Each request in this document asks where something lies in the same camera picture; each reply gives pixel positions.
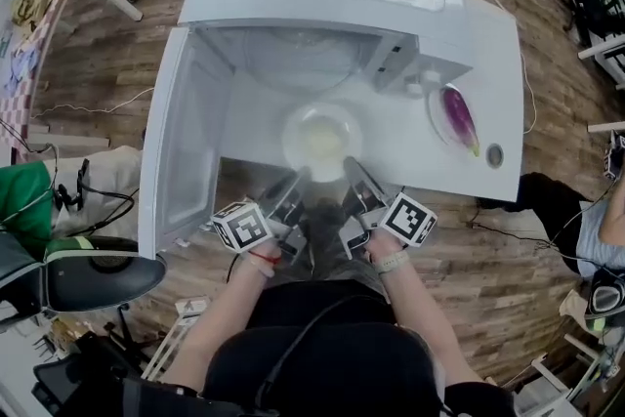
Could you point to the person's left forearm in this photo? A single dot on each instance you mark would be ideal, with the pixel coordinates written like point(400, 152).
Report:
point(220, 317)

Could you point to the black pod backpack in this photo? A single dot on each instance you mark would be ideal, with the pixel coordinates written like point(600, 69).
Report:
point(97, 273)

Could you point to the person's right forearm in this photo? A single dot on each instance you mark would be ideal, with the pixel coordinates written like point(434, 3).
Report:
point(425, 322)

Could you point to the white table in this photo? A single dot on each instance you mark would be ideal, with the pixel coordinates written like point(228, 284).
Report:
point(405, 151)

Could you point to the purple eggplant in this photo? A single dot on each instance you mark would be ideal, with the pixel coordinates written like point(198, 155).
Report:
point(459, 117)

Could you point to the white folding rack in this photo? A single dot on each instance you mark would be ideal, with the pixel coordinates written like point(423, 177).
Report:
point(180, 332)

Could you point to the beige cloth bag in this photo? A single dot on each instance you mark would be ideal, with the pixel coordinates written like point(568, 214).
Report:
point(576, 305)

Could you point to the pink checkered table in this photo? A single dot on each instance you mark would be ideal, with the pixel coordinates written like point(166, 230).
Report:
point(29, 78)

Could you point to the person's black shirt torso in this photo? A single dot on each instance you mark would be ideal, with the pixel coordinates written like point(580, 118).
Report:
point(351, 366)

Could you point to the beige wristwatch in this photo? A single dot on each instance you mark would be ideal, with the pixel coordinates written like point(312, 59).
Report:
point(393, 261)

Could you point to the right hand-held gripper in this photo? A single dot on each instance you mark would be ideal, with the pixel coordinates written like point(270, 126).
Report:
point(407, 220)

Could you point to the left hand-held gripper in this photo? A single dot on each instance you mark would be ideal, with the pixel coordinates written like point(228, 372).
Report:
point(241, 227)

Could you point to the black backpack green trim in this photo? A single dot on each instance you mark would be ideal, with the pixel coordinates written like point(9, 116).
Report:
point(608, 298)

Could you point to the black office chair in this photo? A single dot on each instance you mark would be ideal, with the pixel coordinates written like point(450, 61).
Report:
point(591, 5)
point(73, 381)

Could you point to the person's grey trouser legs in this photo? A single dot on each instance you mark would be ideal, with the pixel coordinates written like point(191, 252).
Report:
point(324, 254)

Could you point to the white round plate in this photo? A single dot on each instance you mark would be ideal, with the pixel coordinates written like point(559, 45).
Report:
point(293, 151)
point(434, 117)

